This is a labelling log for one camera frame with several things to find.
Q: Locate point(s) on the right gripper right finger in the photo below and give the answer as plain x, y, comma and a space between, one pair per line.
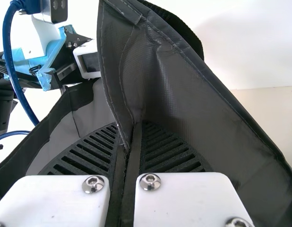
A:
183, 201

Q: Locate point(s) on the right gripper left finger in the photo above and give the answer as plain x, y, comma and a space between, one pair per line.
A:
65, 201

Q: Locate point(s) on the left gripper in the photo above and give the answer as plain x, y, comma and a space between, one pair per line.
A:
51, 61

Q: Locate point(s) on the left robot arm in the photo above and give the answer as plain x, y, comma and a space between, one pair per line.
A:
3, 106

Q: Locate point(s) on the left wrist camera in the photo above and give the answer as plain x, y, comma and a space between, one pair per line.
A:
45, 28

